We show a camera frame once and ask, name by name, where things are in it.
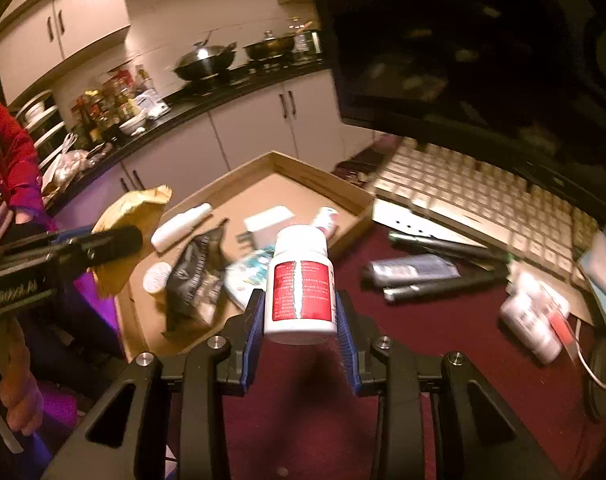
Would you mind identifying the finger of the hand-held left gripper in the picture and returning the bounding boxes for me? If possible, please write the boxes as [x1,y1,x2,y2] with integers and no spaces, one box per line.
[48,225,144,273]
[33,229,98,253]

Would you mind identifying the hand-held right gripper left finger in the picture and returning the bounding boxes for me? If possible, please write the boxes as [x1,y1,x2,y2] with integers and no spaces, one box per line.
[40,287,266,480]

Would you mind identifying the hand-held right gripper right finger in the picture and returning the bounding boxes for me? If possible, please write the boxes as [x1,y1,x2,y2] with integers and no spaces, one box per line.
[333,290,564,480]

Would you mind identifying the yellow snack packet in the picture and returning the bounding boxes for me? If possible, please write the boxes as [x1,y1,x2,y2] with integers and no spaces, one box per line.
[92,185,174,296]

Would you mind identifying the yellow round jar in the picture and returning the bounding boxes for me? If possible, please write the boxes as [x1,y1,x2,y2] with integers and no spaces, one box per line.
[143,261,171,306]

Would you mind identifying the blue cartoon tissue pack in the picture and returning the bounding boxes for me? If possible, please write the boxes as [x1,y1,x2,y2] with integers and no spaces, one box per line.
[223,245,276,311]

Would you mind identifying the white bottle red label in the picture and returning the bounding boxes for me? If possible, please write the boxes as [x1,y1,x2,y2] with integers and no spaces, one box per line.
[263,225,338,346]

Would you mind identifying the white dropper bottle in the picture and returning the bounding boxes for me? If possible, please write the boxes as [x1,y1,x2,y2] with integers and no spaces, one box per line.
[150,202,214,253]

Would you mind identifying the black snack packet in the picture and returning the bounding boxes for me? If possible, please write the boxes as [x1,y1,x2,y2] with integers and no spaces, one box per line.
[162,217,230,333]

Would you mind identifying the white charger plug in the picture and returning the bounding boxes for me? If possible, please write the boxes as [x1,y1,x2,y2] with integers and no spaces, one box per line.
[235,206,294,251]

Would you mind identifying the heart-print hand cream tube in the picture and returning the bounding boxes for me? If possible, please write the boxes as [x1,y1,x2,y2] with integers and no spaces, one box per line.
[310,206,340,238]

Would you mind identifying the shallow cardboard box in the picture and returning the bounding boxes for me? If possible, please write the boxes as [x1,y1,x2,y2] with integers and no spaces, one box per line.
[115,151,376,361]

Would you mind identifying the green-capped black marker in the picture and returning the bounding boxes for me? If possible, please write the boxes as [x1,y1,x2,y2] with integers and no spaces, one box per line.
[388,230,514,263]

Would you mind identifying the person's left hand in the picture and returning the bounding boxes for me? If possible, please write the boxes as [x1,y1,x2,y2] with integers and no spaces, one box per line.
[0,325,44,436]

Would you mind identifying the plastic bags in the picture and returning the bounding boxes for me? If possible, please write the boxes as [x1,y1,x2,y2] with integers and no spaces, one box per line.
[43,132,114,196]

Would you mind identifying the white bowl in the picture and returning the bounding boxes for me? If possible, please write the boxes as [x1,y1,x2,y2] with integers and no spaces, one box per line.
[119,115,148,136]

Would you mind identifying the dish rack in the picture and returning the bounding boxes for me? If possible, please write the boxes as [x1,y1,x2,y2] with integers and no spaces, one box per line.
[13,89,66,171]

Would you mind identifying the cluster of condiment bottles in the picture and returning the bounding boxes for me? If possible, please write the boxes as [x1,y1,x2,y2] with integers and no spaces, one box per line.
[70,67,151,143]

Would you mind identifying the white packet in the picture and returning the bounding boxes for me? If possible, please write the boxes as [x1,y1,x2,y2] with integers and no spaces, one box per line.
[138,90,168,118]

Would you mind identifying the dark pouch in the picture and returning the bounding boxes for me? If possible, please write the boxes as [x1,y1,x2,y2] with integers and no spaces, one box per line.
[335,157,384,186]

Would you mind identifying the black kitchen counter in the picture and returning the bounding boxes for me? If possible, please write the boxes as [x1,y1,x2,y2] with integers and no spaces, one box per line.
[43,57,334,211]

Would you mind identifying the white lower cabinets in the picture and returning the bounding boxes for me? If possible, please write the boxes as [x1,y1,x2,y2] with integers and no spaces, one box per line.
[48,67,374,221]

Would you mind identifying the white cabinets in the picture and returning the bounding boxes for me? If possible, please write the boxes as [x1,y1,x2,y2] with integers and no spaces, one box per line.
[48,67,374,221]
[0,0,131,106]

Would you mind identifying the white tube orange cap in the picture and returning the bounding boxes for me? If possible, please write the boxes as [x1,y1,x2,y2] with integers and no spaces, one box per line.
[505,267,584,361]

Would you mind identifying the beige computer keyboard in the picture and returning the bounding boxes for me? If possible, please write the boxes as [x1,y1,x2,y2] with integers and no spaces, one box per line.
[373,137,604,281]

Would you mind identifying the steel wok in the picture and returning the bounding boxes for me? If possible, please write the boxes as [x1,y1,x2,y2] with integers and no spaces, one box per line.
[172,32,238,83]

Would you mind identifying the white upper cabinets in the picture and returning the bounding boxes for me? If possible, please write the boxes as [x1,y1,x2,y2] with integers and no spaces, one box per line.
[0,0,131,106]

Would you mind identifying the lidded frying pan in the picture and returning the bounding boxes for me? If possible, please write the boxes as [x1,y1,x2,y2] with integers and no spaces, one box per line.
[243,30,296,63]

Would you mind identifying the steel pot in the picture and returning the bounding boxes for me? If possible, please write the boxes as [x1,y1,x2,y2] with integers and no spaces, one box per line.
[288,17,324,56]

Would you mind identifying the black computer monitor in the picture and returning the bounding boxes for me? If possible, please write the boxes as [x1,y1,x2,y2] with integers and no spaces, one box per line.
[308,0,606,221]

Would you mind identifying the white strap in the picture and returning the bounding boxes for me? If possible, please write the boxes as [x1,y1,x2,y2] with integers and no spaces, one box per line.
[0,400,24,453]

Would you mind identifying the white cable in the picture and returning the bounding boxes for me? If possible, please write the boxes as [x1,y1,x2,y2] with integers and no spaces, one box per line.
[575,317,606,391]

